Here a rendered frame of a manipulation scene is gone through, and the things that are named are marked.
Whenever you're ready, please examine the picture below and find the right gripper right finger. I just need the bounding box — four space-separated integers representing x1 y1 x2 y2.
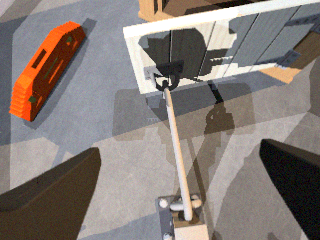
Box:
259 139 320 240

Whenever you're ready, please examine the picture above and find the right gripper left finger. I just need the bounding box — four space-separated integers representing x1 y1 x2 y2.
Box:
0 147 101 240

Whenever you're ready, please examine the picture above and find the wooden post with metal hook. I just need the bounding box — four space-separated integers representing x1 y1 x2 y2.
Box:
158 80 209 240

